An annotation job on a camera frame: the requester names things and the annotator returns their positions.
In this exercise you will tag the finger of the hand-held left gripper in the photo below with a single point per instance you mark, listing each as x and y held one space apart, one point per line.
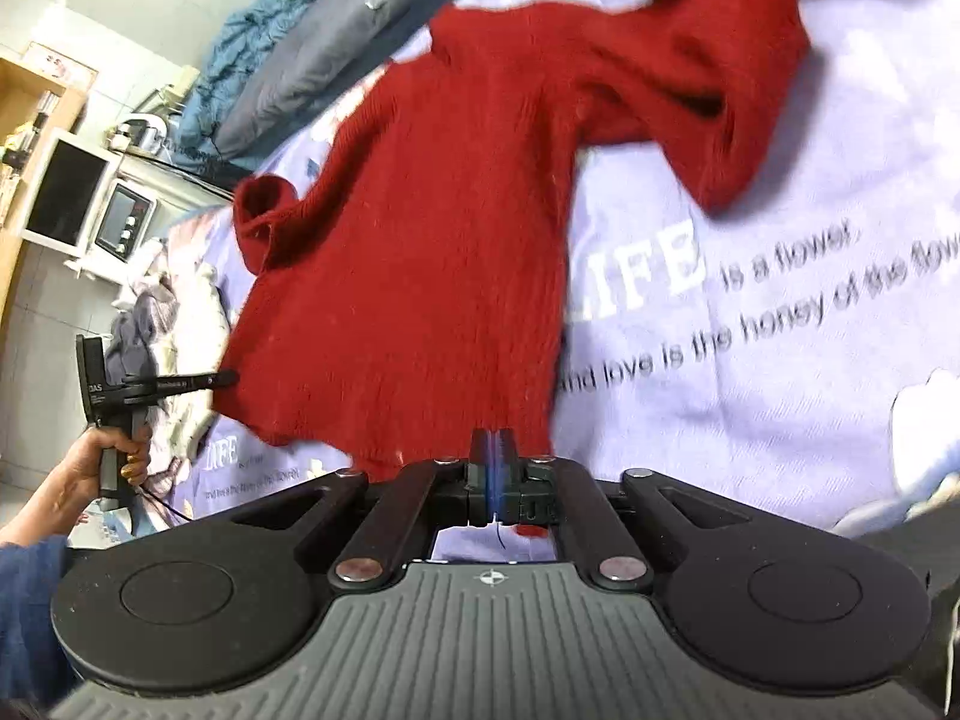
195 381

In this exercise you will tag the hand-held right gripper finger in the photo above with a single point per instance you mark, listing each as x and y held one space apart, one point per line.
502 469
484 469

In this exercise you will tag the red knit sweater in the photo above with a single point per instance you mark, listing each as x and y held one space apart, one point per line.
420 240

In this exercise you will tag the person's left forearm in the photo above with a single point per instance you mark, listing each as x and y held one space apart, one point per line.
26 600

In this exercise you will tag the pile of pale clothes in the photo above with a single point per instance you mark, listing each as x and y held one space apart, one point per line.
161 315

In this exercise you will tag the person's left hand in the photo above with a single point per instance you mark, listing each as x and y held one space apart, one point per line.
79 465

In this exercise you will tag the white appliance with display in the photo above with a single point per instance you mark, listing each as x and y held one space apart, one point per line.
120 217

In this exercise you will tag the white framed monitor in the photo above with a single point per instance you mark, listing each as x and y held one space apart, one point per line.
64 191

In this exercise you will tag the white electric kettle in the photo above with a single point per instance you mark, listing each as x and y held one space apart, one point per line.
139 133

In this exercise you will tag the wooden bookshelf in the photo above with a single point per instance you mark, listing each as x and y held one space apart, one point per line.
41 94

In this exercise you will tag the blue quilt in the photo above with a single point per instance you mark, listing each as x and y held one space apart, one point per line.
247 37

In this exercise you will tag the grey bed cover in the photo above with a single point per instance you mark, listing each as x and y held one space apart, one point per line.
322 52

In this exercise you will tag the purple printed bed sheet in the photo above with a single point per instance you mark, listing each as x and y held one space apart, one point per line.
787 202

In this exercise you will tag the white cloth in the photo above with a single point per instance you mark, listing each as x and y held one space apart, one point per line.
926 427

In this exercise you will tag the framed wall picture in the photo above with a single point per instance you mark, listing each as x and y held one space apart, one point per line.
61 64

